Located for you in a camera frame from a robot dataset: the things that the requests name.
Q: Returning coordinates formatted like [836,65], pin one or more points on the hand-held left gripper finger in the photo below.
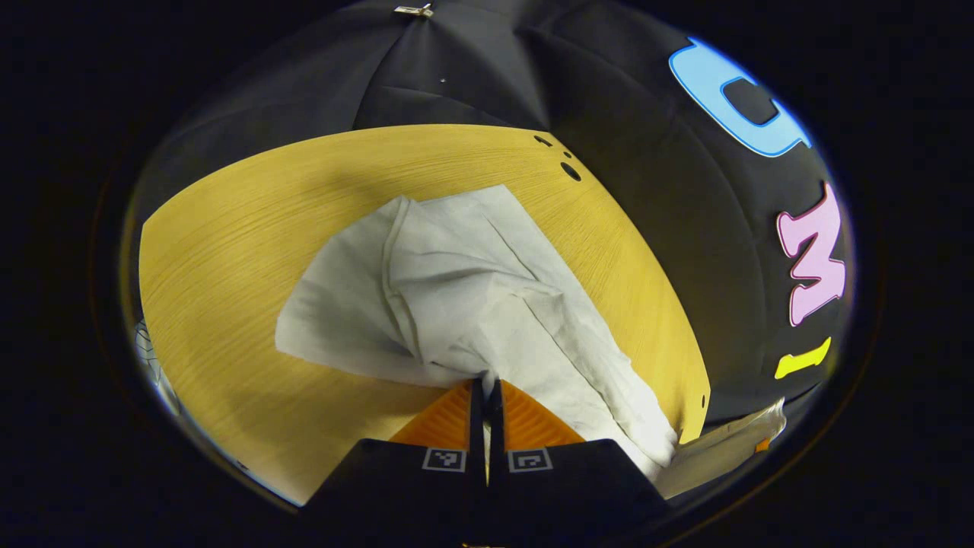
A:
[495,426]
[478,426]

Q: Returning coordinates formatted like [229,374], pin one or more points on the white jeans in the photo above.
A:
[456,289]

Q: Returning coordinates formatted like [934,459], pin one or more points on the white paper sheet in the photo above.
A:
[723,449]

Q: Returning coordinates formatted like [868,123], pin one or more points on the black backdrop cloth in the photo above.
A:
[647,213]

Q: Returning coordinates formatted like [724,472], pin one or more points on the white backdrop clip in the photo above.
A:
[415,10]

